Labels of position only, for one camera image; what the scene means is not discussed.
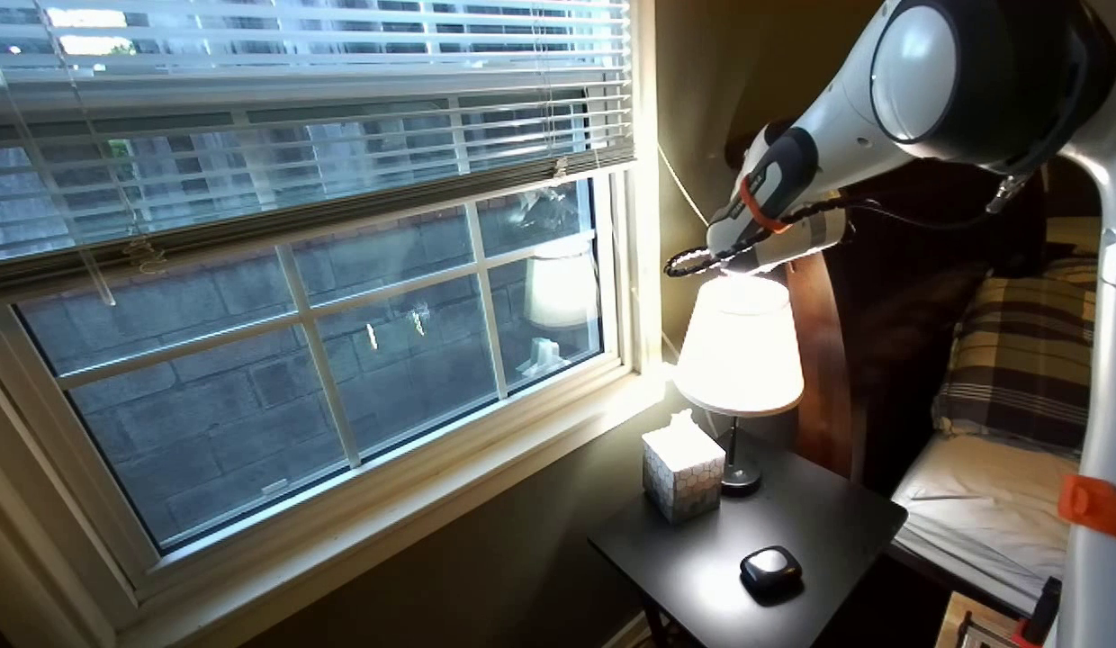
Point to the plaid pillow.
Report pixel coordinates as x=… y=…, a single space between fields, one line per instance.
x=1017 y=360

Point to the patterned tissue box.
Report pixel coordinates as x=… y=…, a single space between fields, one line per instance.
x=679 y=468

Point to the dark wooden headboard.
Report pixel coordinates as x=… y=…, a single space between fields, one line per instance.
x=822 y=378

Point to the clear blind wand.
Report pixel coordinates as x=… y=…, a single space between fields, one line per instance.
x=91 y=261

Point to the window with white frame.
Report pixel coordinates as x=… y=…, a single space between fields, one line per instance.
x=252 y=405

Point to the small black square device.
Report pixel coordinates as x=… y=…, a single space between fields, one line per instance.
x=771 y=569

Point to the bed with white sheet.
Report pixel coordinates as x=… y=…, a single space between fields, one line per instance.
x=990 y=513

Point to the table lamp with white shade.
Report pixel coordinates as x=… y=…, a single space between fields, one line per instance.
x=738 y=351

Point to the white window blinds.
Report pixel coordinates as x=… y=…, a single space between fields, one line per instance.
x=297 y=135

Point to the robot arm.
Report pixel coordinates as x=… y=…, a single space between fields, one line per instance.
x=918 y=72

